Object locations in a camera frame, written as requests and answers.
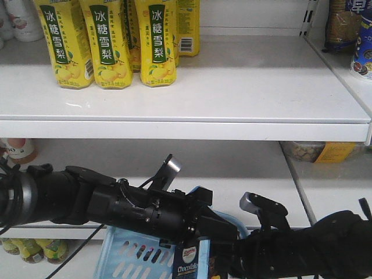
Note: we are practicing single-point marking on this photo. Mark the white store shelving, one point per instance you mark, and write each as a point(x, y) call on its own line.
point(258, 80)

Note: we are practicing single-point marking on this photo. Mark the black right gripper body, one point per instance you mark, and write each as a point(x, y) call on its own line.
point(261, 254)

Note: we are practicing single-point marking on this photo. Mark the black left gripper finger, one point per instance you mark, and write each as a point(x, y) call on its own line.
point(210, 225)

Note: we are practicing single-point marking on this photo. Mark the light blue plastic basket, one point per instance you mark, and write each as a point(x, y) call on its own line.
point(129, 254)

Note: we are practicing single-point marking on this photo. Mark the yellow pear drink bottle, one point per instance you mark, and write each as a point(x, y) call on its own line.
point(108, 43)
point(67, 41)
point(157, 28)
point(188, 16)

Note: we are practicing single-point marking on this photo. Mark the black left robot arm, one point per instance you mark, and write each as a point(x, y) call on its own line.
point(78, 195)

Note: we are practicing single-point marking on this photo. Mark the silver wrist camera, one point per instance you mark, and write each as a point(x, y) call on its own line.
point(270, 213)
point(167, 173)

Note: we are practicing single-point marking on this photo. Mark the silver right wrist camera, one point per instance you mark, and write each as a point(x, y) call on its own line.
point(270, 213)

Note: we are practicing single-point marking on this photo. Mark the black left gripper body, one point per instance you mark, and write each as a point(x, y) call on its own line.
point(170, 216)

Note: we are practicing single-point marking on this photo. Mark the Chocofello cookie box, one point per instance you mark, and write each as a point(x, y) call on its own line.
point(186, 260)

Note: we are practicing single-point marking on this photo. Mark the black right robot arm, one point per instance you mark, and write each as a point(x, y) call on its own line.
point(336, 246)

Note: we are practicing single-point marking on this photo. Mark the brown biscuit pack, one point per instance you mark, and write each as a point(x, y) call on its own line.
point(342, 25)

